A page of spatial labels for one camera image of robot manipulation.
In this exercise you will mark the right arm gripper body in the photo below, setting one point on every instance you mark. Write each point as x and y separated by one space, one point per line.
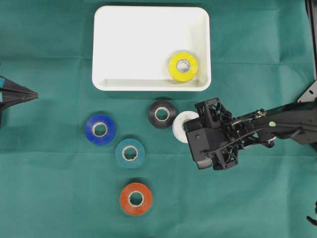
213 114

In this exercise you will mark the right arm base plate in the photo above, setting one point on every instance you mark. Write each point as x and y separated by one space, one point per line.
310 94

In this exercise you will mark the blue tape roll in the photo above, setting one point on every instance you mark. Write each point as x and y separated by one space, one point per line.
100 129

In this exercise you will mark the yellow tape roll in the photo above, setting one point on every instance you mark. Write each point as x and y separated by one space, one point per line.
183 66

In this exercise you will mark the teal green tape roll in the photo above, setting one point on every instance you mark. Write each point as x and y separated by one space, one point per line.
130 153

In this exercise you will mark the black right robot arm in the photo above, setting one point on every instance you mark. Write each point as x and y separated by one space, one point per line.
296 121

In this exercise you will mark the white tape roll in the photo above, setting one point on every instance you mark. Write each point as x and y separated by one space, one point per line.
178 125

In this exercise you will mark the white plastic tray case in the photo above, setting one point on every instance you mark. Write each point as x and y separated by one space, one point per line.
132 46

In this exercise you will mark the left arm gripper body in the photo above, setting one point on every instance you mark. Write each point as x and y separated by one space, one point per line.
2 118

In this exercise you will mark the orange red tape roll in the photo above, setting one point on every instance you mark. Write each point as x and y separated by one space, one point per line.
136 199

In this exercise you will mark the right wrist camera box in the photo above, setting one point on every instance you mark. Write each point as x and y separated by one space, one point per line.
202 142

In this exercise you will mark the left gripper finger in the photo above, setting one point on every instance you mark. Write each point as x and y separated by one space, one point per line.
9 101
7 85

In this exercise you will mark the black tape roll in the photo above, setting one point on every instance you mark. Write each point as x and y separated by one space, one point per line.
161 114

